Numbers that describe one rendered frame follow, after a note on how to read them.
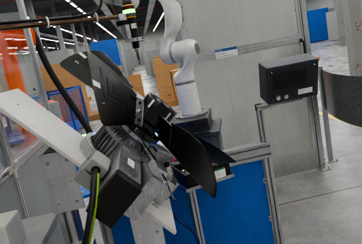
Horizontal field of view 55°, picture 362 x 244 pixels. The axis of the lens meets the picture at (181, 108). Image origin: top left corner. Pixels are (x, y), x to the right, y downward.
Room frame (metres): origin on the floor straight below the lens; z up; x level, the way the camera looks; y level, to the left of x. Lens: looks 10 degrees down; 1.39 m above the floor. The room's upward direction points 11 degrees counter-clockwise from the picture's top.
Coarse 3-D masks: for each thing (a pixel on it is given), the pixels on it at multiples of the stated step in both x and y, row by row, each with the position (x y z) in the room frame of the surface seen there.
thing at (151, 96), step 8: (152, 96) 1.14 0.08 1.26; (144, 104) 1.15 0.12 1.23; (152, 104) 1.13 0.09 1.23; (160, 104) 1.13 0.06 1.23; (144, 112) 1.13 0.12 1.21; (152, 112) 1.12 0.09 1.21; (160, 112) 1.13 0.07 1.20; (168, 112) 1.13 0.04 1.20; (144, 120) 1.13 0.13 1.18; (152, 120) 1.12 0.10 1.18; (168, 120) 1.15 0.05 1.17; (136, 128) 1.11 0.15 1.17; (144, 128) 1.13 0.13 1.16; (152, 128) 1.14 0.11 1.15; (144, 136) 1.11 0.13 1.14; (152, 136) 1.13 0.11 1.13
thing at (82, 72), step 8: (72, 56) 1.24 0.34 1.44; (80, 56) 1.26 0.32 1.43; (96, 56) 1.31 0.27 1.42; (104, 56) 1.33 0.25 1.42; (64, 64) 1.19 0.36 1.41; (72, 64) 1.21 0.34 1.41; (80, 64) 1.23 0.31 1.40; (112, 64) 1.30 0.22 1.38; (72, 72) 1.18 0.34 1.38; (80, 72) 1.20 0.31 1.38; (88, 72) 1.22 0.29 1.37; (120, 72) 1.28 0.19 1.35; (80, 80) 1.18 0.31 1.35; (88, 80) 1.19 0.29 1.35; (128, 80) 1.26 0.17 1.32
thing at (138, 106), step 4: (136, 96) 1.10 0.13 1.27; (140, 100) 1.12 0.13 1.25; (136, 104) 1.09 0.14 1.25; (140, 104) 1.12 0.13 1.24; (136, 108) 1.09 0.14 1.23; (140, 108) 1.11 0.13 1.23; (136, 112) 1.09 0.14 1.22; (136, 116) 1.08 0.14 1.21; (140, 116) 1.11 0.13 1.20; (136, 120) 1.08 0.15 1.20; (140, 120) 1.10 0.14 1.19; (136, 124) 1.08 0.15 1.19; (140, 124) 1.10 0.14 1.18
